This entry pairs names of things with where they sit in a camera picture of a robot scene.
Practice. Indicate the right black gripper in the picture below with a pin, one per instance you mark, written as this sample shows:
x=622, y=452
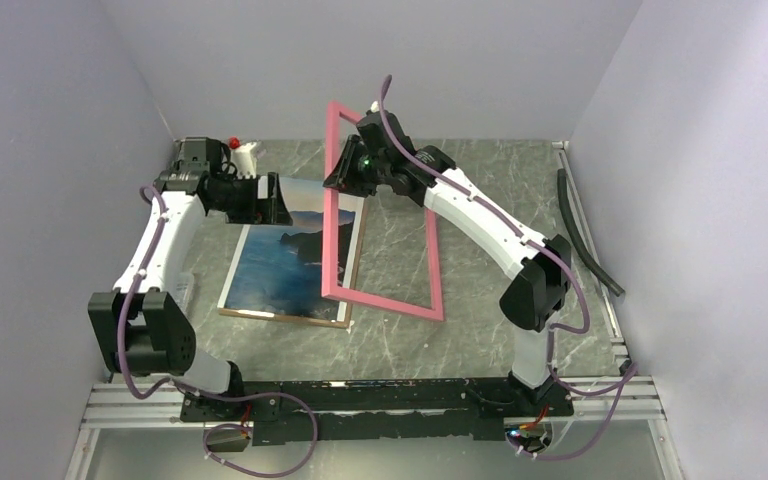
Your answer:
x=344, y=177

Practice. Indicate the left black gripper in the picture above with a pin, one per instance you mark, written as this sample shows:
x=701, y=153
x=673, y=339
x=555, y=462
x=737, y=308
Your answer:
x=257, y=211

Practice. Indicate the seascape photo print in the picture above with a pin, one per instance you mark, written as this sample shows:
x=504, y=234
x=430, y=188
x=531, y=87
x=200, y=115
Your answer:
x=291, y=258

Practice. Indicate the pink wooden picture frame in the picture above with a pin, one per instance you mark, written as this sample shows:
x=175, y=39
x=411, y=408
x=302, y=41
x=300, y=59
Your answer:
x=432, y=308

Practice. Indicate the brown backing board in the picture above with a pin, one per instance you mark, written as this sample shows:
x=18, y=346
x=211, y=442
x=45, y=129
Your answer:
x=284, y=319

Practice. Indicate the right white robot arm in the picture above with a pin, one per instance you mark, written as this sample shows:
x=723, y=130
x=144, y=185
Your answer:
x=538, y=267

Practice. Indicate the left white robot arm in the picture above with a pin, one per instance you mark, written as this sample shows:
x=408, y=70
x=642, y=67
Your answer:
x=140, y=328

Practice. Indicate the clear plastic screw box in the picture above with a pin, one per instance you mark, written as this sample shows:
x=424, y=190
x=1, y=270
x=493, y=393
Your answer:
x=184, y=291

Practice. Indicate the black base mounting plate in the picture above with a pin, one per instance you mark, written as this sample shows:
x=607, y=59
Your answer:
x=482, y=408

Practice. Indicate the black foam tube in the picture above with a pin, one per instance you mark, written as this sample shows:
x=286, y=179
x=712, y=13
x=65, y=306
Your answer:
x=577, y=238

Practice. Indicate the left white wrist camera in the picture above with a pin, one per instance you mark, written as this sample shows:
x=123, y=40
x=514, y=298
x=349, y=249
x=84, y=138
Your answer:
x=245, y=156

